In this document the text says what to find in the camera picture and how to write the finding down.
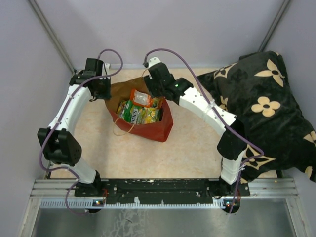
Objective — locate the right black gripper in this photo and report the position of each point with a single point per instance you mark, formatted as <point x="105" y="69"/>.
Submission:
<point x="148" y="82"/>

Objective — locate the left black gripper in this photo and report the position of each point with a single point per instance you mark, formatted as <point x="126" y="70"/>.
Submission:
<point x="107" y="95"/>

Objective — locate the red brown paper bag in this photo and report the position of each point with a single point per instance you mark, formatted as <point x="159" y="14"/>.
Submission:
<point x="158" y="131"/>

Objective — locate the black floral pillow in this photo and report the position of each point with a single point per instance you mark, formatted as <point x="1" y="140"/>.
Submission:
<point x="257" y="87"/>

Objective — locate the green yellow snack bag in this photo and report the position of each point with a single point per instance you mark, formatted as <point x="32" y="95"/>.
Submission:
<point x="139" y="115"/>

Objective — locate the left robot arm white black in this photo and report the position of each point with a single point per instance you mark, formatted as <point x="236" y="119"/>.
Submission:
<point x="58" y="144"/>

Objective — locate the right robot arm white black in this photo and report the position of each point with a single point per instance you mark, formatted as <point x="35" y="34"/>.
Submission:
<point x="230" y="147"/>

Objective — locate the orange white snack packet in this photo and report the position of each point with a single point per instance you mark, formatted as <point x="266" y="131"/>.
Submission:
<point x="140" y="98"/>

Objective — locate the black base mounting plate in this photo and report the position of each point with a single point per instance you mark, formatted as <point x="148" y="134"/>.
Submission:
<point x="157" y="191"/>

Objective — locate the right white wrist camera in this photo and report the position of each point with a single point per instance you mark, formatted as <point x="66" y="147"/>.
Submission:
<point x="151" y="62"/>

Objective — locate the white toothed cable rail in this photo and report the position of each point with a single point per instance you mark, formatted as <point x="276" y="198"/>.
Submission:
<point x="94" y="204"/>

